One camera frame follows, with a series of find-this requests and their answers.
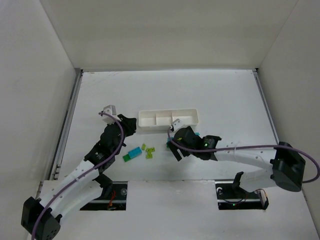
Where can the green lego under blue brick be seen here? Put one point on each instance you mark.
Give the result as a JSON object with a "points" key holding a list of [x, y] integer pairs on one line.
{"points": [[126, 158]]}

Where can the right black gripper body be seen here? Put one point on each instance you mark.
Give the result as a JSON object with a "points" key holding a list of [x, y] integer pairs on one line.
{"points": [[177, 146]]}

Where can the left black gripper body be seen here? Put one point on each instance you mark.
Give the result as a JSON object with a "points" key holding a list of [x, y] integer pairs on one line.
{"points": [[126, 123]]}

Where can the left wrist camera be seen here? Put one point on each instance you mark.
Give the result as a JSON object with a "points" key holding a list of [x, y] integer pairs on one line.
{"points": [[109, 110]]}

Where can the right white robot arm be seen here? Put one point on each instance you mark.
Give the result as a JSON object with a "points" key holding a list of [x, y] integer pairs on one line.
{"points": [[277, 165]]}

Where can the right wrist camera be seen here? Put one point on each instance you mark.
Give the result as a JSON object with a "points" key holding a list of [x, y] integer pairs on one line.
{"points": [[176, 125]]}

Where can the blue long lego brick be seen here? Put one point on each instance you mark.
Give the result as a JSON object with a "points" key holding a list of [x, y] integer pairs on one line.
{"points": [[135, 152]]}

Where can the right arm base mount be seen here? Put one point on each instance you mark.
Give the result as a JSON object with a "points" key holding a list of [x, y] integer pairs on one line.
{"points": [[231, 197]]}

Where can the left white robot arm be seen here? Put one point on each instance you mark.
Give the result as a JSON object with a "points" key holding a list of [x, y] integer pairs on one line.
{"points": [[43, 217]]}

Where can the lime lego cluster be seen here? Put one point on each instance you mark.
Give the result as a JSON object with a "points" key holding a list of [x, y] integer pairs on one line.
{"points": [[149, 152]]}

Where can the lime small lego piece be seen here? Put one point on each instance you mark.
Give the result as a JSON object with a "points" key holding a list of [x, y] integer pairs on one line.
{"points": [[143, 147]]}

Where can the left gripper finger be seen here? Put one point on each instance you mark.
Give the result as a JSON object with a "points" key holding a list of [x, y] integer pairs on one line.
{"points": [[127, 122], [129, 130]]}

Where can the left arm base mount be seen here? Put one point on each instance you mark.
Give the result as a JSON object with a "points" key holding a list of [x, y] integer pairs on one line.
{"points": [[113, 196]]}

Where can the white compartment tray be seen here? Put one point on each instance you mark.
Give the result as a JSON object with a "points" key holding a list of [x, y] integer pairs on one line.
{"points": [[160, 120]]}

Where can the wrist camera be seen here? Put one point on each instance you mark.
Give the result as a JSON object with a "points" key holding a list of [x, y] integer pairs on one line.
{"points": [[176, 125], [109, 110]]}

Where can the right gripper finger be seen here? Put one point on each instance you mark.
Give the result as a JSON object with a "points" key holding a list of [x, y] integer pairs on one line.
{"points": [[175, 152], [185, 153]]}

